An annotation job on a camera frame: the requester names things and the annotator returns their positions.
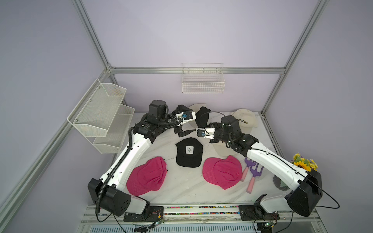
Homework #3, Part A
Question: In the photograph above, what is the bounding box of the plain black cap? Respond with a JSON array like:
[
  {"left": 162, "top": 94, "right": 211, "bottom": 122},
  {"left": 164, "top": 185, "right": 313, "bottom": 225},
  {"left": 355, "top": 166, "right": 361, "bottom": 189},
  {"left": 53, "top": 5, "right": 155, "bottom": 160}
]
[{"left": 195, "top": 106, "right": 211, "bottom": 128}]

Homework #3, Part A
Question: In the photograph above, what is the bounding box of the black cap with white patch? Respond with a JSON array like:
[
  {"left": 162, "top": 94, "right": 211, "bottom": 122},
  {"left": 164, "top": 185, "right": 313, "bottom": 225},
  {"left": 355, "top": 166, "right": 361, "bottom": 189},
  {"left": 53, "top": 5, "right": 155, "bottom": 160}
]
[{"left": 176, "top": 137, "right": 203, "bottom": 168}]

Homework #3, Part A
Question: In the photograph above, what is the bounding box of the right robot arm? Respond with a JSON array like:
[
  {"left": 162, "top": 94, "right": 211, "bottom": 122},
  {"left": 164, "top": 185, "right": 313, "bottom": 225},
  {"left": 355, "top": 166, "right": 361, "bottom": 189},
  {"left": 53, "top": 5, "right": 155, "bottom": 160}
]
[{"left": 197, "top": 116, "right": 323, "bottom": 217}]

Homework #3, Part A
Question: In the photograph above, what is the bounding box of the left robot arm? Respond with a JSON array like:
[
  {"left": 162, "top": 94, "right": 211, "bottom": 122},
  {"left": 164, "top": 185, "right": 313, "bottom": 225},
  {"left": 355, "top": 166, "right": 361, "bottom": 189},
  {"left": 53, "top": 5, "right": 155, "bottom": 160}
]
[{"left": 88, "top": 100, "right": 196, "bottom": 216}]

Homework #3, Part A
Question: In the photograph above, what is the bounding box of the cream cap back middle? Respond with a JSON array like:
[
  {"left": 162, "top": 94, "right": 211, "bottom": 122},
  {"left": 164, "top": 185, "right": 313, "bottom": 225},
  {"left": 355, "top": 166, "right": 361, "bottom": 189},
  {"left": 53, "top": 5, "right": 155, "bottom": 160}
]
[{"left": 188, "top": 103, "right": 210, "bottom": 115}]

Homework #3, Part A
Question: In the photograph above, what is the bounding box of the cream Colorado cap front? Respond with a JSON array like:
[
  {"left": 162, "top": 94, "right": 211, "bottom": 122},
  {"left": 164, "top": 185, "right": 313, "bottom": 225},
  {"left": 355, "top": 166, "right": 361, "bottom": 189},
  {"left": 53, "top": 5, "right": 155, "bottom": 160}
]
[{"left": 212, "top": 142, "right": 239, "bottom": 157}]

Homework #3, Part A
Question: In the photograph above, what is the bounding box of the cream colorado cap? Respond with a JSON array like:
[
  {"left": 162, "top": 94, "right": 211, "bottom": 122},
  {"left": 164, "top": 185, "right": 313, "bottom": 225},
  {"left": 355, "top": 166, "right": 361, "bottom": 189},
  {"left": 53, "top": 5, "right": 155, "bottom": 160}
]
[
  {"left": 231, "top": 109, "right": 257, "bottom": 128},
  {"left": 212, "top": 142, "right": 239, "bottom": 157}
]

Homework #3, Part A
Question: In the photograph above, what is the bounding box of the cream Colorado cap back right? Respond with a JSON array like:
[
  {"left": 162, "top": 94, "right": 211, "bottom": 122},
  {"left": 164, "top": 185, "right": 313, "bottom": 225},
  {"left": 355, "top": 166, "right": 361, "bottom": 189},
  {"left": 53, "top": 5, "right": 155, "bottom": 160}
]
[{"left": 231, "top": 109, "right": 257, "bottom": 128}]

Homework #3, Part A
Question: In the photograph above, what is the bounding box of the right magenta cap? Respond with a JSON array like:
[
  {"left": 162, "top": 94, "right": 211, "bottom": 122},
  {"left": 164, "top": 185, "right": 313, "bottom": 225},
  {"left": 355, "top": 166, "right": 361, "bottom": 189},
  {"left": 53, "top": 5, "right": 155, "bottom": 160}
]
[{"left": 203, "top": 155, "right": 242, "bottom": 190}]

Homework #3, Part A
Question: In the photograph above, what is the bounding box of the magenta cap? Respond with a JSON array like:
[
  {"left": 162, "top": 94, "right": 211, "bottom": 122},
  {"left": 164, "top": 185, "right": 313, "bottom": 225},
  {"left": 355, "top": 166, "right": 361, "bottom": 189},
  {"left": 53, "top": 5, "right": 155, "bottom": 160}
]
[
  {"left": 203, "top": 155, "right": 242, "bottom": 190},
  {"left": 126, "top": 157, "right": 168, "bottom": 196}
]

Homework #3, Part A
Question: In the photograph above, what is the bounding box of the purple pink garden fork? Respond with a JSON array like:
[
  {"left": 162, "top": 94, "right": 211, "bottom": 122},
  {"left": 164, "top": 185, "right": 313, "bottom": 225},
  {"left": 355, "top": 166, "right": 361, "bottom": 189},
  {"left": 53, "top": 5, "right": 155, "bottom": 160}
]
[{"left": 241, "top": 157, "right": 256, "bottom": 182}]

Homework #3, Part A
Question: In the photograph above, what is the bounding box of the left magenta cap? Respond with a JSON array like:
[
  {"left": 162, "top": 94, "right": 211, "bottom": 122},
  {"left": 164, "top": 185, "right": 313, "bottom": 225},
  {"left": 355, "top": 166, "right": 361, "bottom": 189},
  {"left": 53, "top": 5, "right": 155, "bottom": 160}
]
[{"left": 126, "top": 157, "right": 168, "bottom": 196}]

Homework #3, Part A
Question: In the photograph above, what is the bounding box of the white two-tier mesh shelf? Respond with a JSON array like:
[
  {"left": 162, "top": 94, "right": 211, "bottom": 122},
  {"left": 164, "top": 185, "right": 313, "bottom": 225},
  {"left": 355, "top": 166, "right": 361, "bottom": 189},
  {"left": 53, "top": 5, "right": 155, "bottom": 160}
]
[{"left": 67, "top": 79, "right": 135, "bottom": 154}]

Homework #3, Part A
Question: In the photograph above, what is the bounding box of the sunflower bouquet in pot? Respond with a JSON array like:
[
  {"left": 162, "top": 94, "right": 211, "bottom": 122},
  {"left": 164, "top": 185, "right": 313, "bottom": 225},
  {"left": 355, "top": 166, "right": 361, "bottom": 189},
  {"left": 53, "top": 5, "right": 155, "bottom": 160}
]
[{"left": 273, "top": 153, "right": 318, "bottom": 191}]

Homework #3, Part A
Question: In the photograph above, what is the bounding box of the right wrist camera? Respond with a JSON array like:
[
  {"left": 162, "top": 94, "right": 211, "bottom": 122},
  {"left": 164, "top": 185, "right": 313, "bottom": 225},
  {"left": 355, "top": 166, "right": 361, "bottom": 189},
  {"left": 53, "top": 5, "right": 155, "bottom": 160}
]
[{"left": 197, "top": 128, "right": 215, "bottom": 139}]

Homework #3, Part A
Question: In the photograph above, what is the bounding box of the white wire wall basket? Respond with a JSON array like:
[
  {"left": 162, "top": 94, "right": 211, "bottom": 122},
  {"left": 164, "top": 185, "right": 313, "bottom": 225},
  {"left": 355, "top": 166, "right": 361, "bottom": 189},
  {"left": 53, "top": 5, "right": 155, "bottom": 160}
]
[{"left": 182, "top": 63, "right": 225, "bottom": 94}]

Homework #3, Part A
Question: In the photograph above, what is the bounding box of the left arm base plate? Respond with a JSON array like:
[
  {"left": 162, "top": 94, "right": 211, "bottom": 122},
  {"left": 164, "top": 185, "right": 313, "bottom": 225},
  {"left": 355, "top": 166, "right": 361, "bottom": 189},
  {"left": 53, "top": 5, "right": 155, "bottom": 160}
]
[{"left": 123, "top": 206, "right": 165, "bottom": 222}]

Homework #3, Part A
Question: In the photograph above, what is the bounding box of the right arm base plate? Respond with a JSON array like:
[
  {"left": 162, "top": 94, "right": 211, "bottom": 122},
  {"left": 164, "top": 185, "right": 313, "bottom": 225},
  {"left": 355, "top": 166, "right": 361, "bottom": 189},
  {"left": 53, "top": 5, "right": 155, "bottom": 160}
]
[{"left": 239, "top": 204, "right": 280, "bottom": 221}]

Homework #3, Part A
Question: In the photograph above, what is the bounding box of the aluminium front rail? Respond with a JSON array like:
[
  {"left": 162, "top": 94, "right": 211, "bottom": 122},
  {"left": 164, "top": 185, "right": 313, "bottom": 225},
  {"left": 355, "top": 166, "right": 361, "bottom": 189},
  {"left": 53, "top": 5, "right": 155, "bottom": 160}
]
[{"left": 77, "top": 203, "right": 327, "bottom": 233}]

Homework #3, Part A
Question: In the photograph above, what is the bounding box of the aluminium cage frame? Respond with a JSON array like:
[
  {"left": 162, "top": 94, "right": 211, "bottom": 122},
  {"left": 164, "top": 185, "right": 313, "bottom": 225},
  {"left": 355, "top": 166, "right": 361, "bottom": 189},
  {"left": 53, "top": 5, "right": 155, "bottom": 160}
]
[{"left": 1, "top": 1, "right": 328, "bottom": 232}]

